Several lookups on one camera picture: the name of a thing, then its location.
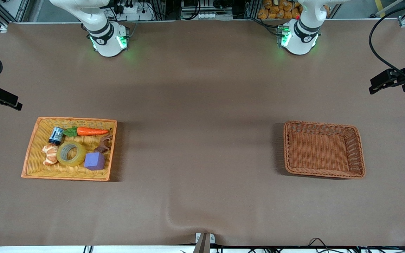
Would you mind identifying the brown toy pretzel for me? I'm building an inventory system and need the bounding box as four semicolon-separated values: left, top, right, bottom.
94;135;114;154

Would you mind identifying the brown wicker basket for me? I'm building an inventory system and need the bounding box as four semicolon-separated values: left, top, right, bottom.
283;121;366;179

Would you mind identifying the orange wicker tray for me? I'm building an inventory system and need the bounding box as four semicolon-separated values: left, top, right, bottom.
21;117;117;182

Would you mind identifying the blue battery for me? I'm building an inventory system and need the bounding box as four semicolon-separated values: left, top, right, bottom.
49;127;64;145

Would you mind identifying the toy croissant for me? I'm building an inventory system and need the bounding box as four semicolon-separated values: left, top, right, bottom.
41;144;59;166

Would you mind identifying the purple cube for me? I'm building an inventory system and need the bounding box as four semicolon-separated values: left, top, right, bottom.
84;152;105;171

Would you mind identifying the orange toy carrot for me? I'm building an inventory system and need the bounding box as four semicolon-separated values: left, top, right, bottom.
63;126;109;138

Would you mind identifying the white power strip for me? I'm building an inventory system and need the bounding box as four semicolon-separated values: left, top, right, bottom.
116;3;154;21

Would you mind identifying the clear yellowish tape roll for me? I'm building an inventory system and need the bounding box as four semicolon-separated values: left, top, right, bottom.
57;141;87;166

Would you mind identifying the orange snack bag pile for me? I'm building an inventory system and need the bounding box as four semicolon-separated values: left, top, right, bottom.
258;0;330;20

